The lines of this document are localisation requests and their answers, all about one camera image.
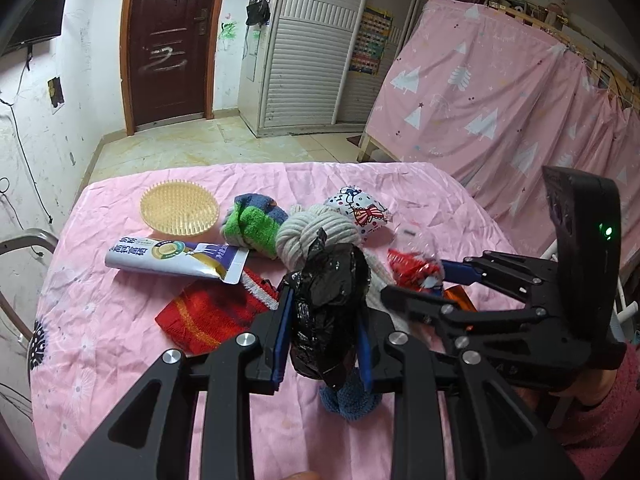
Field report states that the red snack bag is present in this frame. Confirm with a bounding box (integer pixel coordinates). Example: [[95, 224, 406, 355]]
[[387, 223, 445, 296]]

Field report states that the black plastic bag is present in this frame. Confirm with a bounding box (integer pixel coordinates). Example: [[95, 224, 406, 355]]
[[288, 229, 371, 391]]

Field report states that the patterned white foil wrapper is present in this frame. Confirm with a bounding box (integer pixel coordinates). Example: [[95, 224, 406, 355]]
[[324, 185, 392, 238]]

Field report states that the orange box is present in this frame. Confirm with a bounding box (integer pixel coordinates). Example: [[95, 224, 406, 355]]
[[442, 285, 476, 312]]

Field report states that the blue knitted ball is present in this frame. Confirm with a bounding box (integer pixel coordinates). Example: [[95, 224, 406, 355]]
[[319, 367, 382, 422]]

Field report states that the pink bed sheet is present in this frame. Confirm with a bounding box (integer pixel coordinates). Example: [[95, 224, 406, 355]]
[[29, 162, 516, 479]]

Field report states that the red striped sock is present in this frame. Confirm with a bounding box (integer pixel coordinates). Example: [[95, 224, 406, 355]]
[[155, 269, 279, 356]]

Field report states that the pink tree pattern curtain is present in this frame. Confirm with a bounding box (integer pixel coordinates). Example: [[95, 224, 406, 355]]
[[366, 0, 639, 261]]

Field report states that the cream knitted sock ball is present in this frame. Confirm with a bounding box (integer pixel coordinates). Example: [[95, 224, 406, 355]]
[[276, 204, 362, 271]]

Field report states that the green blue sock ball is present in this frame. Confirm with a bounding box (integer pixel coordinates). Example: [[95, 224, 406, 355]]
[[220, 193, 288, 259]]

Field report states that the yellow round brush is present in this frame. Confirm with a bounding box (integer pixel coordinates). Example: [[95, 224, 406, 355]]
[[140, 180, 219, 237]]

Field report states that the white louvered wardrobe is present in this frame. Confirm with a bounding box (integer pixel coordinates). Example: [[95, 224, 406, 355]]
[[239, 0, 421, 136]]

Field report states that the black hanging bag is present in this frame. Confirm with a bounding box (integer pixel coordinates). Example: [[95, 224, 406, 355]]
[[245, 0, 271, 27]]

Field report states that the dark brown door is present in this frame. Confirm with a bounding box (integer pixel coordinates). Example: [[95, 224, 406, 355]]
[[119, 0, 222, 136]]

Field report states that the white metal bed rail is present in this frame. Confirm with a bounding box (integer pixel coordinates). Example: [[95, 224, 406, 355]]
[[541, 240, 639, 340]]

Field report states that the colourful wall poster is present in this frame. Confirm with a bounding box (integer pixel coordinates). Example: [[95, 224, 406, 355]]
[[349, 6, 393, 76]]

